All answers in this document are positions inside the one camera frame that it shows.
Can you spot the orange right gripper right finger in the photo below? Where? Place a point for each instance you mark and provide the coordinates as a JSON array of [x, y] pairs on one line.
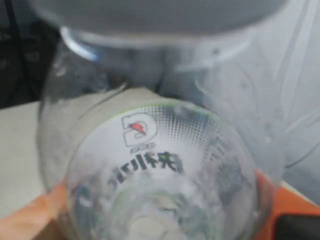
[[283, 214]]

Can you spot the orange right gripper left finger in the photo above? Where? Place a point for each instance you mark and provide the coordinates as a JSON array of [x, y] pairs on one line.
[[35, 221]]

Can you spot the clear bottle green label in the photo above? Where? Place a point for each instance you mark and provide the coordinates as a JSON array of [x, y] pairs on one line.
[[160, 119]]

